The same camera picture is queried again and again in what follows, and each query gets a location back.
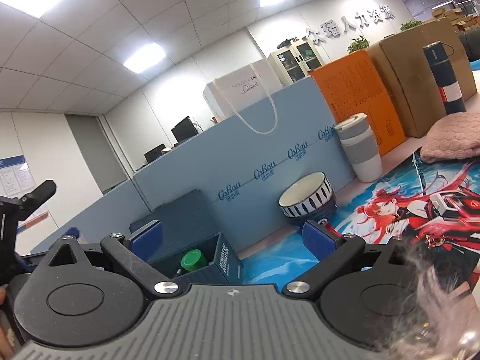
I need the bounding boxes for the black computer monitor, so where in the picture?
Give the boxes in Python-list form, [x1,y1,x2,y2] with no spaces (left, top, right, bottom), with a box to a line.
[144,143,166,164]
[172,116,199,144]

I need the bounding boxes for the white grey travel cup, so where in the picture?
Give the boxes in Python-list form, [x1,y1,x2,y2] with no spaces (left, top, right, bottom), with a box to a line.
[334,112,383,183]

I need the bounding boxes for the dark blue thermos bottle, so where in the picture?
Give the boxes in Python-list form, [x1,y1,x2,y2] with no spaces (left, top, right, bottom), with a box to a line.
[423,41,466,115]

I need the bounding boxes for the orange cardboard box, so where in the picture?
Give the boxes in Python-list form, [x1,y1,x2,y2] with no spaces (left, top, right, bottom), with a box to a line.
[309,49,405,155]

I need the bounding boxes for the blue white ceramic bowl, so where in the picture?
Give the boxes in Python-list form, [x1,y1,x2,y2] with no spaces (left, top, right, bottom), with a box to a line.
[278,172,337,227]

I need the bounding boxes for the anime print desk mat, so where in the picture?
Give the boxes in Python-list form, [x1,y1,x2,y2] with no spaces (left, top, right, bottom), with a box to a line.
[244,152,479,288]

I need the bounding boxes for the white glass door cabinet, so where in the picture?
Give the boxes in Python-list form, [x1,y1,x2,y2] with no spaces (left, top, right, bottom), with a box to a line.
[268,37,324,86]

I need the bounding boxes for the green potted plant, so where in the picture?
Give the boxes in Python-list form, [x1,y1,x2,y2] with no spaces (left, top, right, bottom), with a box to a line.
[347,35,369,54]

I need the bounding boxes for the pink knitted cloth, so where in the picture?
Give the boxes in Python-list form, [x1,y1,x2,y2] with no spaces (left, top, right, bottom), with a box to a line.
[420,112,480,164]

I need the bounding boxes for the left hand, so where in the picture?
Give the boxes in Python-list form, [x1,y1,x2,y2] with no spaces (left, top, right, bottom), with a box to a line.
[0,287,19,359]

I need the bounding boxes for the light blue cardboard box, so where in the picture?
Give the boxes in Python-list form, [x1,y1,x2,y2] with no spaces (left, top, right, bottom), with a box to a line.
[29,76,357,255]

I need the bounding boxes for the green tube white cap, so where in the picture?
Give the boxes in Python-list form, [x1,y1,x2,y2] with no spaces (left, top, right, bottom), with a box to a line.
[181,249,208,272]

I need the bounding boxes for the white paper shopping bag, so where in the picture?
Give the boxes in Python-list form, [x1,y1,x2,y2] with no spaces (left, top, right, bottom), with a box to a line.
[202,59,283,135]

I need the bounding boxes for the dark blue storage box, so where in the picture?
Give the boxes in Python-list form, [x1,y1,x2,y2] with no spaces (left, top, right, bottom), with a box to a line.
[129,189,243,290]

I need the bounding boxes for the brown cardboard box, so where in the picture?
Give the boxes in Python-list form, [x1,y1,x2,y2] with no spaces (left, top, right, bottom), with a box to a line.
[367,18,477,137]

